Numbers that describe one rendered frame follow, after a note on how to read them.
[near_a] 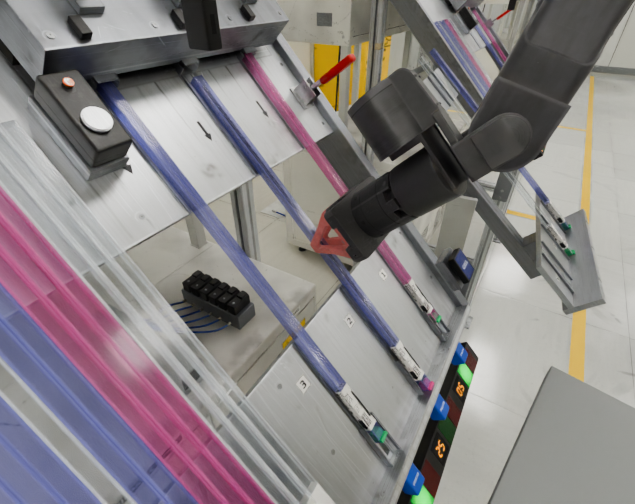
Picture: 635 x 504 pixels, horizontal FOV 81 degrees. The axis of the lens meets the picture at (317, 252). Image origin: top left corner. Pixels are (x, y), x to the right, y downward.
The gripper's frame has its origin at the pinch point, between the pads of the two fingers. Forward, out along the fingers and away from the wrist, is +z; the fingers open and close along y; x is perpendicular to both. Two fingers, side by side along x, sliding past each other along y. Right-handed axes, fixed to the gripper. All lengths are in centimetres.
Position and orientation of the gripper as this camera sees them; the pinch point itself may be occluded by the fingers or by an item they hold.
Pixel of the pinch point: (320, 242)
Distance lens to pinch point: 48.3
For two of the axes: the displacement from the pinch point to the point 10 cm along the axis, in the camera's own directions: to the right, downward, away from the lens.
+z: -6.0, 3.4, 7.2
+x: 6.0, 7.9, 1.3
